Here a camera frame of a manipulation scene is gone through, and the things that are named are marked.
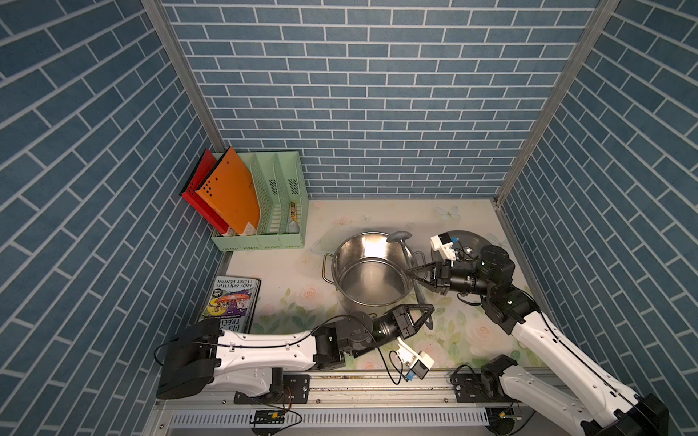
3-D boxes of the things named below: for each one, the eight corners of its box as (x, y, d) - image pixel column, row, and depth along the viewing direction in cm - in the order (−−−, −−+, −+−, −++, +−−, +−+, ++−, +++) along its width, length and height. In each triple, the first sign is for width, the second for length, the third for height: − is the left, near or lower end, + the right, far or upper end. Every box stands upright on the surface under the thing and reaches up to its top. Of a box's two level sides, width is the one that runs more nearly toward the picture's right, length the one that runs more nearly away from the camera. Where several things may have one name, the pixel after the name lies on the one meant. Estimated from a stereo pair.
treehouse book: (204, 332, 85) (195, 326, 81) (222, 283, 96) (216, 275, 92) (251, 332, 85) (245, 326, 81) (264, 283, 97) (259, 275, 92)
